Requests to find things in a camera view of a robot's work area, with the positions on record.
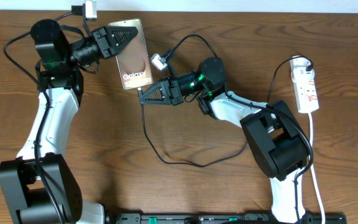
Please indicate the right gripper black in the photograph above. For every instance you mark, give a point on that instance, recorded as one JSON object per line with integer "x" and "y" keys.
{"x": 171, "y": 91}

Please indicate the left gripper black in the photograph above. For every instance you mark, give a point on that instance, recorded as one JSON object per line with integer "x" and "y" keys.
{"x": 108, "y": 35}

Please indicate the Galaxy S25 Ultra smartphone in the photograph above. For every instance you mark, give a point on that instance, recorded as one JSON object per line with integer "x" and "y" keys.
{"x": 133, "y": 61}

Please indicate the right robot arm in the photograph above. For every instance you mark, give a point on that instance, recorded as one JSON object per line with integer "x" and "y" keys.
{"x": 278, "y": 144}

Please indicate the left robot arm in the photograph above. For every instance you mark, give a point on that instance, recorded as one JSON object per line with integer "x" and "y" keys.
{"x": 38, "y": 185}

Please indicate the white power strip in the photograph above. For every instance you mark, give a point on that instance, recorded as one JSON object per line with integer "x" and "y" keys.
{"x": 302, "y": 76}

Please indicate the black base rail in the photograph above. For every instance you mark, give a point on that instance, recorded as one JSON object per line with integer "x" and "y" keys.
{"x": 204, "y": 218}

